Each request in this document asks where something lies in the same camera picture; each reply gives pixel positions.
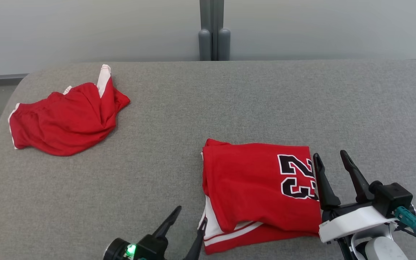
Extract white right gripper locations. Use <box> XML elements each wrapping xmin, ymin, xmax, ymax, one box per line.
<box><xmin>313</xmin><ymin>150</ymin><xmax>398</xmax><ymax>243</ymax></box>

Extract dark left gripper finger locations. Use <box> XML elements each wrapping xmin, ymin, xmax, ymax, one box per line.
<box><xmin>153</xmin><ymin>206</ymin><xmax>182</xmax><ymax>239</ymax></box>
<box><xmin>183</xmin><ymin>217</ymin><xmax>208</xmax><ymax>260</ymax></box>

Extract red basketball jersey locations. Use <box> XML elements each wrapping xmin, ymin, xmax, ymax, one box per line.
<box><xmin>201</xmin><ymin>138</ymin><xmax>323</xmax><ymax>255</ymax></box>

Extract red shorts with white stripe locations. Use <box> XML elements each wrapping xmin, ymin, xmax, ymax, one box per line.
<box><xmin>8</xmin><ymin>64</ymin><xmax>131</xmax><ymax>157</ymax></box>

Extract teal right cable connector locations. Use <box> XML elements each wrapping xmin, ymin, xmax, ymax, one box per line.
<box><xmin>394</xmin><ymin>206</ymin><xmax>416</xmax><ymax>237</ymax></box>

